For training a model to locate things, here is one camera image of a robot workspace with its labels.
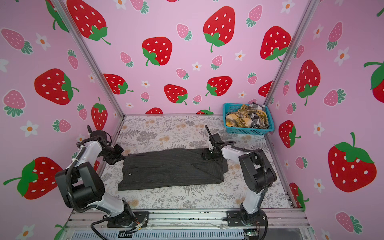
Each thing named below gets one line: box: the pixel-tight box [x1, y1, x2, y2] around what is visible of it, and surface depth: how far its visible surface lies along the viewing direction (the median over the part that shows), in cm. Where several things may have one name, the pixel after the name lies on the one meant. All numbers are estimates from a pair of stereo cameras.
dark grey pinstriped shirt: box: [118, 148, 229, 192], surface depth 90 cm
